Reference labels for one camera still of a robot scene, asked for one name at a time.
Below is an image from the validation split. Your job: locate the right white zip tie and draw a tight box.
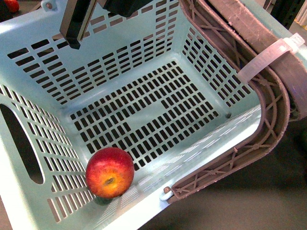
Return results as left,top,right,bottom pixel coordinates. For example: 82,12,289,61
237,33,305,84

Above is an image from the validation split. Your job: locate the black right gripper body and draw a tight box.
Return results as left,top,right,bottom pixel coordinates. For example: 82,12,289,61
97,0,153,16

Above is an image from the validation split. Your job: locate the red yellow apple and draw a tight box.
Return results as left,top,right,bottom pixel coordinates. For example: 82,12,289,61
85,147,134,199

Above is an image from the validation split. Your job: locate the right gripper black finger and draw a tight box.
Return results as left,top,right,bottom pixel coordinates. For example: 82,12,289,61
59,0,96,49

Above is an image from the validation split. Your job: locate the red apple behind post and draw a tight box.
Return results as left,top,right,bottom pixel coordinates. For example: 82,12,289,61
4,0,20,13

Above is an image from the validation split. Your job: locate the brown basket handle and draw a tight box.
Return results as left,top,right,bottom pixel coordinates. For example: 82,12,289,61
167,0,307,204

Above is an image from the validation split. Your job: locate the teal plastic shopping basket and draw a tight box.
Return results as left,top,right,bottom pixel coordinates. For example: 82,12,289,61
0,0,307,230

